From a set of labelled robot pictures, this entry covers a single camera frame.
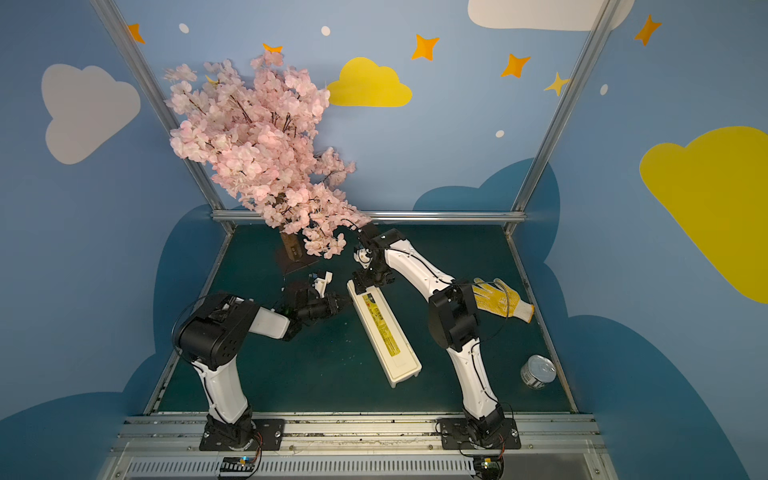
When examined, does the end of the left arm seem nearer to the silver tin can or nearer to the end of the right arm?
the end of the right arm

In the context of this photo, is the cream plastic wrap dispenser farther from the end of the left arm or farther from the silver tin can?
the silver tin can

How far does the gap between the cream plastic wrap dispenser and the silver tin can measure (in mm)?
307

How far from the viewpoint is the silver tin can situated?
0.80 meters

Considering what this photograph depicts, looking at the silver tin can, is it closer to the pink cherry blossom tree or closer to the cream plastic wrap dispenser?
the cream plastic wrap dispenser

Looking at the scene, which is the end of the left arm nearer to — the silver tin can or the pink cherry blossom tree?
the pink cherry blossom tree

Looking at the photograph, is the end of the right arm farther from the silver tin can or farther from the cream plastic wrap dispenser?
the silver tin can

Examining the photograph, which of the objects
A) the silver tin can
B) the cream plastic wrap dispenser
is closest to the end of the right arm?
the cream plastic wrap dispenser

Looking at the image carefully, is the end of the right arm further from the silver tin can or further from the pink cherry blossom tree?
the silver tin can

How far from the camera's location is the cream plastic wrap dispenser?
80 centimetres

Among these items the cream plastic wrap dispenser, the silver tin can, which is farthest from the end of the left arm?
the silver tin can
